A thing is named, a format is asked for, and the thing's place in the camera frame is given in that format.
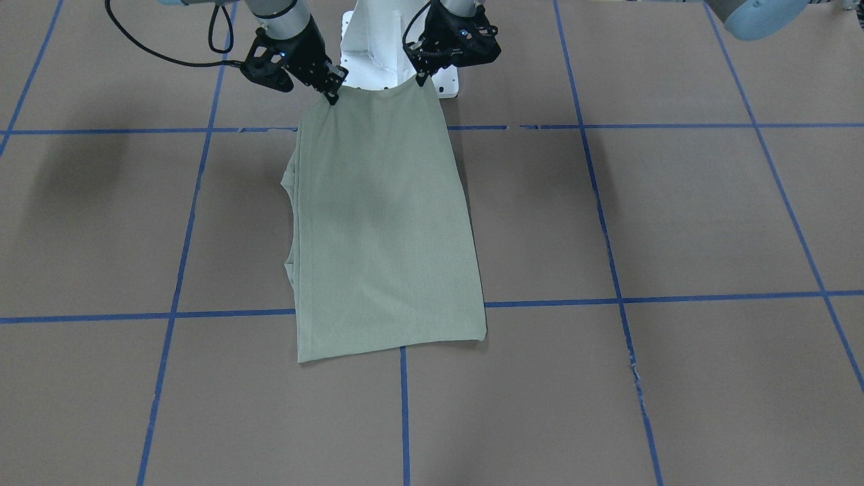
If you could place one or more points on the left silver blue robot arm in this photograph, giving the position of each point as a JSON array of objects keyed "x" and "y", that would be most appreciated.
[{"x": 745, "y": 20}]

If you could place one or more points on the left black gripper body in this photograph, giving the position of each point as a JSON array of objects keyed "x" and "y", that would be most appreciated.
[{"x": 437, "y": 42}]

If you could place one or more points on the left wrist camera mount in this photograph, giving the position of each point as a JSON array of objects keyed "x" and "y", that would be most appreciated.
[{"x": 477, "y": 44}]

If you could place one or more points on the green long-sleeve shirt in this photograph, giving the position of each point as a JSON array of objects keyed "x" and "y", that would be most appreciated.
[{"x": 382, "y": 252}]

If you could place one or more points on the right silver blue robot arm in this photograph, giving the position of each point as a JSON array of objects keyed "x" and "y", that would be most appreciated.
[{"x": 288, "y": 17}]

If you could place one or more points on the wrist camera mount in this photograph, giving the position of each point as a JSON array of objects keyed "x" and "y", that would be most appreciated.
[
  {"x": 477, "y": 44},
  {"x": 265, "y": 66}
]

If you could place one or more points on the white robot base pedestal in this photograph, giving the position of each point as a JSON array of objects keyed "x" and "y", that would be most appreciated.
[{"x": 372, "y": 42}]

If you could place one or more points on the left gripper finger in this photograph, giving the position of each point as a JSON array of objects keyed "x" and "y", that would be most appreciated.
[{"x": 425, "y": 70}]

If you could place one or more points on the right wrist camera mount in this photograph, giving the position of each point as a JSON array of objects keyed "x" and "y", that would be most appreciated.
[{"x": 265, "y": 66}]

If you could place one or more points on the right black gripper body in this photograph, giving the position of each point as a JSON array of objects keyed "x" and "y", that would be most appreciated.
[{"x": 308, "y": 52}]

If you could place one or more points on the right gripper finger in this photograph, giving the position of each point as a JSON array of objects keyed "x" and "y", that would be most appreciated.
[{"x": 334, "y": 77}]

